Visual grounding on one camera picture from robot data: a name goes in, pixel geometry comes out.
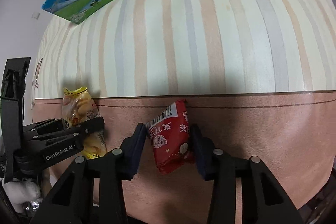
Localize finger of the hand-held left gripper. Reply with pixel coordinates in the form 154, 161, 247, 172
22, 117, 105, 147

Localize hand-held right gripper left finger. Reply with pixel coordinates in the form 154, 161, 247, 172
29, 123, 147, 224

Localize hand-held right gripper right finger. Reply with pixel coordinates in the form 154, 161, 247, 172
189, 124, 303, 224

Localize yellow biscuit packet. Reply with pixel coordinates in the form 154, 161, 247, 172
62, 87, 108, 160

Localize red snack packet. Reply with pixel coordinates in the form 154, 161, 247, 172
145, 99, 196, 175

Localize person's left hand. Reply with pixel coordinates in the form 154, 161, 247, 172
1, 177, 44, 212

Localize crumpled silver foil wrapper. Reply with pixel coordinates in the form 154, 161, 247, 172
22, 200, 44, 214

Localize striped printed bed sheet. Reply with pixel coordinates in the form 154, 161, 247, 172
31, 0, 336, 109

